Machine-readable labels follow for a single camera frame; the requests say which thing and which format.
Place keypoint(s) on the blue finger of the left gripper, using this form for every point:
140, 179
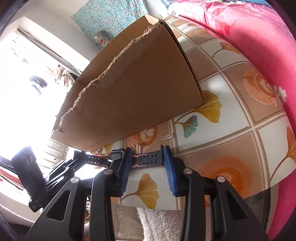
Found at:
81, 158

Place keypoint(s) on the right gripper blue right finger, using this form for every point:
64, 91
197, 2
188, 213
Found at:
174, 172

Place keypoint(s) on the pink floral blanket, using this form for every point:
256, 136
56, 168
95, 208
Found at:
260, 34

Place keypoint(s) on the silver hair comb clip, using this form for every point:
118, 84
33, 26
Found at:
167, 137

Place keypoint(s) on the black smart watch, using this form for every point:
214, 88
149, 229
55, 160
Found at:
150, 159

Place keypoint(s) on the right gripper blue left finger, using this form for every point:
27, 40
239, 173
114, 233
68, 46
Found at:
121, 168

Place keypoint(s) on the brown cardboard box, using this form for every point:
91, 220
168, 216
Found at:
140, 79

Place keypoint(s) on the gold dangling earring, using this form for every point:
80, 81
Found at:
136, 149

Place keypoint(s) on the white fluffy towel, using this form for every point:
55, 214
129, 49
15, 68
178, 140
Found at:
132, 223

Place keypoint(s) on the teal floral hanging cloth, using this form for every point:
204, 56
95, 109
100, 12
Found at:
107, 18

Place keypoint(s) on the ginkgo patterned table cover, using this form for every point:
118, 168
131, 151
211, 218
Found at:
241, 132

